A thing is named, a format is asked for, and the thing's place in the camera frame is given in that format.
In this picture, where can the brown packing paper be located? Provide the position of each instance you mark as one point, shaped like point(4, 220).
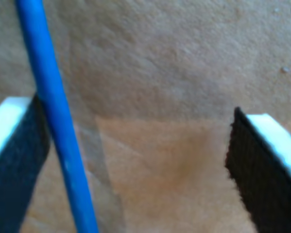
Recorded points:
point(159, 60)

